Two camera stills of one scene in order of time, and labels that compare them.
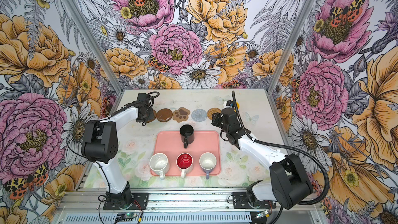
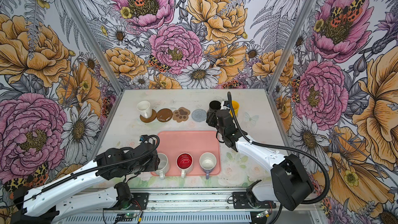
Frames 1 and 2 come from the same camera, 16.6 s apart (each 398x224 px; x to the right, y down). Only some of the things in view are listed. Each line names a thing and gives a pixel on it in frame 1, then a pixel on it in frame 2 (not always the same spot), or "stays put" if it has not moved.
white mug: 159,163 stays put
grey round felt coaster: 199,115 stays put
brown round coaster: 155,116 stays put
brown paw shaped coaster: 181,115 stays put
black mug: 187,132 -> 214,106
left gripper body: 148,115 -> 150,166
